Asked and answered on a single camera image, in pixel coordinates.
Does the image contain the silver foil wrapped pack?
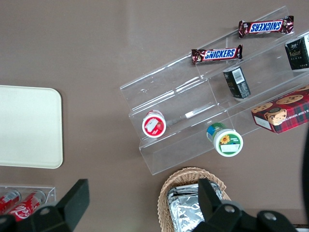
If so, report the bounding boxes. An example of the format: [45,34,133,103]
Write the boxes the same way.
[168,183,223,203]
[169,193,210,232]

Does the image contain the brown Snickers chocolate bar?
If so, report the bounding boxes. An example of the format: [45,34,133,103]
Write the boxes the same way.
[191,44,244,65]
[238,15,295,39]

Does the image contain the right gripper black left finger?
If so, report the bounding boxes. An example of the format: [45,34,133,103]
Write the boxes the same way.
[30,179,90,232]

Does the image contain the red tartan cookie box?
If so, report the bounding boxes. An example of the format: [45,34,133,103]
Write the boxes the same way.
[251,85,309,134]

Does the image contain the cream rectangular plastic tray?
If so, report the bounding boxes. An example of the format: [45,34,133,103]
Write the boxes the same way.
[0,85,64,169]

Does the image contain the red lidded yogurt cup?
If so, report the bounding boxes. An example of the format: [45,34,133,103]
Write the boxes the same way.
[141,110,167,138]

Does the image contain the oval light wicker basket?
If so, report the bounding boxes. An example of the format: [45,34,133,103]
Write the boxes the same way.
[157,166,232,232]

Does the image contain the small black drink carton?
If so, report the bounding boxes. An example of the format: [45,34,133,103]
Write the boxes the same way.
[222,66,252,100]
[284,33,309,71]

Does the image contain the red cola bottle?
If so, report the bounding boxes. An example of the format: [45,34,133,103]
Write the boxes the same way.
[7,190,47,222]
[0,189,22,216]

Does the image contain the clear acrylic stepped shelf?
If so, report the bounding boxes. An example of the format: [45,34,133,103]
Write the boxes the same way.
[119,5,309,176]

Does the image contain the clear acrylic bottle rack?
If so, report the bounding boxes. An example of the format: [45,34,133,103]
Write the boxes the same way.
[0,185,57,218]

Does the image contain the green lidded sunflower cup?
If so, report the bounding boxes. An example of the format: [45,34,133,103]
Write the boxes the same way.
[206,122,244,158]

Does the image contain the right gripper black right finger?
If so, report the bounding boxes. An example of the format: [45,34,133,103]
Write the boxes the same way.
[193,178,243,232]

